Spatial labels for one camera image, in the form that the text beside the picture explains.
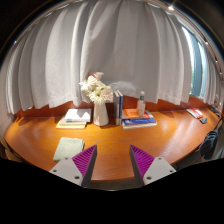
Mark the glass window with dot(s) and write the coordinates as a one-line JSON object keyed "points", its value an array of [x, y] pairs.
{"points": [[195, 63]]}

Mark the white ceramic vase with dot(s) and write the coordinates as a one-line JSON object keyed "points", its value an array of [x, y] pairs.
{"points": [[100, 115]]}

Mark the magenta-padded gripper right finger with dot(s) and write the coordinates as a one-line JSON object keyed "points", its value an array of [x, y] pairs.
{"points": [[144, 161]]}

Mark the blue upright book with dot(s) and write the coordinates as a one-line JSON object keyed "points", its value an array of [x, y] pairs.
{"points": [[121, 103]]}

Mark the yellow book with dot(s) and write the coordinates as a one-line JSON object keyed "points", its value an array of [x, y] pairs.
{"points": [[68, 126]]}

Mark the orange book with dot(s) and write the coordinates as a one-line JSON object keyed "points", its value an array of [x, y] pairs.
{"points": [[131, 113]]}

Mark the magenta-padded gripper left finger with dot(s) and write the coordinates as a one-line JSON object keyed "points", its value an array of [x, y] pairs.
{"points": [[81, 161]]}

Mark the dark upright book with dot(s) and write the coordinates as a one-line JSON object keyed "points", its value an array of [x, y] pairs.
{"points": [[116, 108]]}

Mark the white pleated curtain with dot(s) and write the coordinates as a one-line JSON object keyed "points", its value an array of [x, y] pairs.
{"points": [[83, 50]]}

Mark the small dark object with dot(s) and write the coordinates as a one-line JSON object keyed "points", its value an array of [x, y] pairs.
{"points": [[203, 120]]}

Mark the blue flat book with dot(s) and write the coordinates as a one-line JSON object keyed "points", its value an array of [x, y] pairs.
{"points": [[139, 123]]}

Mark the white flower bouquet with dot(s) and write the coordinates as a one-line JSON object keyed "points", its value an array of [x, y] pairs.
{"points": [[96, 90]]}

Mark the red book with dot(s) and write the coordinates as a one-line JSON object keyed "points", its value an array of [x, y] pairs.
{"points": [[195, 113]]}

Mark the grey book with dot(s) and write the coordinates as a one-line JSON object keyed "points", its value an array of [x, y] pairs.
{"points": [[64, 121]]}

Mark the light green towel yellow stripe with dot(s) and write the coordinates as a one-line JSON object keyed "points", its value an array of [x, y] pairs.
{"points": [[68, 149]]}

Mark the white book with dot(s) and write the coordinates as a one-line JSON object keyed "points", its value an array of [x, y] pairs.
{"points": [[78, 115]]}

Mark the clear plastic bottle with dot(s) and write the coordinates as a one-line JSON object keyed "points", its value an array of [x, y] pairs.
{"points": [[141, 106]]}

